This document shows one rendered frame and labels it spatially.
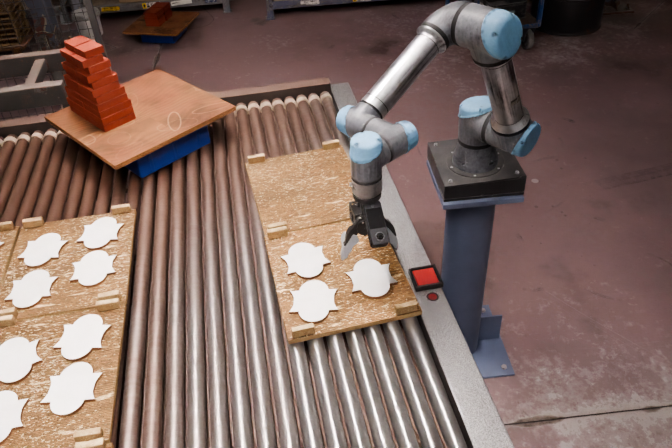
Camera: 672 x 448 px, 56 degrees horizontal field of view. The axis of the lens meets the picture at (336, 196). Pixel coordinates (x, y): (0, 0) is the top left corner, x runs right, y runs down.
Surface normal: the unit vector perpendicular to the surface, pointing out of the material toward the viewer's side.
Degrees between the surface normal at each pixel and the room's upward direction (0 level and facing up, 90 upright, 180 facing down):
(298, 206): 0
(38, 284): 0
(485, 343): 0
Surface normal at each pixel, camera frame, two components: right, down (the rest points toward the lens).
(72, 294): -0.05, -0.80
